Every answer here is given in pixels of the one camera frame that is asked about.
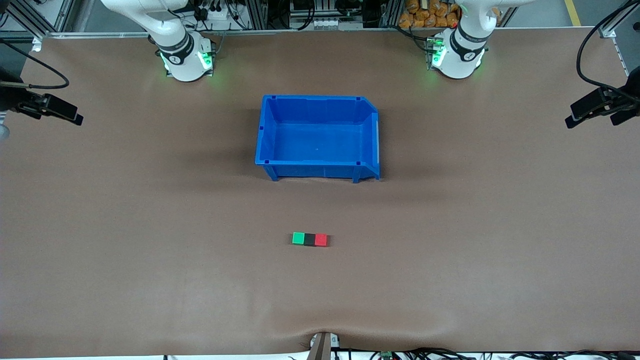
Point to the aluminium table frame rail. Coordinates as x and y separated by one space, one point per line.
300 31

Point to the white power strip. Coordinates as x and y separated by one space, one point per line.
215 12

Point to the small green connector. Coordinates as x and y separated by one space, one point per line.
386 355

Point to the red cube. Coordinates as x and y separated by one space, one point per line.
321 240

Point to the metal table edge clamp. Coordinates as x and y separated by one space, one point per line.
324 346

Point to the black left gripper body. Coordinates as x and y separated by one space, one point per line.
631 86

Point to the green cube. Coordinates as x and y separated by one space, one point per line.
298 238

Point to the black cube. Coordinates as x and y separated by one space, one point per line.
310 239

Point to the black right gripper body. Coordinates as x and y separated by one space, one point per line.
7 95

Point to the blue plastic storage bin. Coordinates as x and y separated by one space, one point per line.
317 137

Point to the orange packaged snacks pile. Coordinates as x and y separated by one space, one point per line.
425 15

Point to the large table cover mat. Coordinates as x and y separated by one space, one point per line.
200 280

